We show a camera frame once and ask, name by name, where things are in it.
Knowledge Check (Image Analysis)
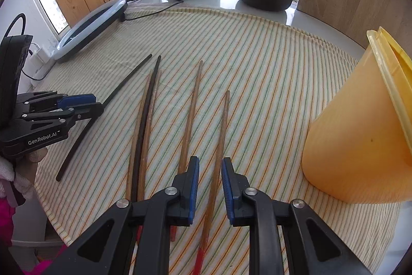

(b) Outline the white power adapter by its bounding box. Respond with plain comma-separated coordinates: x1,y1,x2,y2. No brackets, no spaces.
29,43,55,76

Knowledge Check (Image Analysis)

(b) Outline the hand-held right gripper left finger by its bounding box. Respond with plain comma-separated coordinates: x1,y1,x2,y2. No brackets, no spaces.
42,156,200,275

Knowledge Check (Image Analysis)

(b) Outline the person's left forearm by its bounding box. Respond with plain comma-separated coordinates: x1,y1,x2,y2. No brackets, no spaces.
0,156,36,250

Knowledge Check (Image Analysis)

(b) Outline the white ring light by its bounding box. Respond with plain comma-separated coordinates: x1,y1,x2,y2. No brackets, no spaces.
53,0,128,63

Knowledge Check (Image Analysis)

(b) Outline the yellow plastic bin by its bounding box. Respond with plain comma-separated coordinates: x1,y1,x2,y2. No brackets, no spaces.
302,26,412,205

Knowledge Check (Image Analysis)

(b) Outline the striped table cloth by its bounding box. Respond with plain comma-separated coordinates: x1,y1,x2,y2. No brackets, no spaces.
34,3,403,275

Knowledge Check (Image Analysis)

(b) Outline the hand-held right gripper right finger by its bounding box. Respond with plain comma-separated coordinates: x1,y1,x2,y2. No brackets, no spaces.
221,157,374,275

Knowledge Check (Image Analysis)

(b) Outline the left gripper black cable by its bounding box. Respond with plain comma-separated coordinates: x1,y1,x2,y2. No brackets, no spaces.
3,13,27,37

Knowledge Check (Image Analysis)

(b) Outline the person's left hand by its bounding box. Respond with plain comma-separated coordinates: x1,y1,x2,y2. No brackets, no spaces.
14,146,49,188

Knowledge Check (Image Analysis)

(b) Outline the black chopstick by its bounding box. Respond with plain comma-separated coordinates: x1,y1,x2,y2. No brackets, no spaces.
56,54,153,182
131,55,161,201

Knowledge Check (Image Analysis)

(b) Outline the wooden chopstick red end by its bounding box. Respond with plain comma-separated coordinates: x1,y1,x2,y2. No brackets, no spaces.
138,69,160,201
125,73,152,200
189,90,231,275
169,60,204,242

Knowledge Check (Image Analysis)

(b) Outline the ring light black cable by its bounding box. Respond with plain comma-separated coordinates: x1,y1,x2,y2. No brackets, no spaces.
124,0,185,21

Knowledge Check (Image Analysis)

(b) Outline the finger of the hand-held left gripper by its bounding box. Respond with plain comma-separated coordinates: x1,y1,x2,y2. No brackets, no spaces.
22,91,96,113
19,103,104,131

